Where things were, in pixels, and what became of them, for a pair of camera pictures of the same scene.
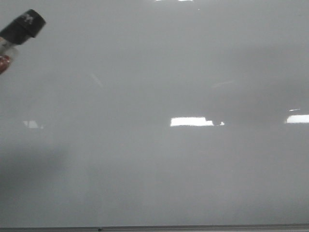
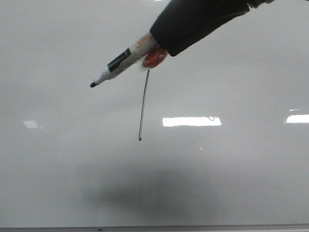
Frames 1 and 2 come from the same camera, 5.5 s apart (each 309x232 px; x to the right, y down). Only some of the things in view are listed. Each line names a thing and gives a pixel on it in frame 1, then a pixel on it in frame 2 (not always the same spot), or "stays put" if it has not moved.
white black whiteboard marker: [18, 32] → [129, 57]
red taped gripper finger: [6, 62] → [185, 21]
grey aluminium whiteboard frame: [250, 228] stays put
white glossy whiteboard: [147, 112] stays put
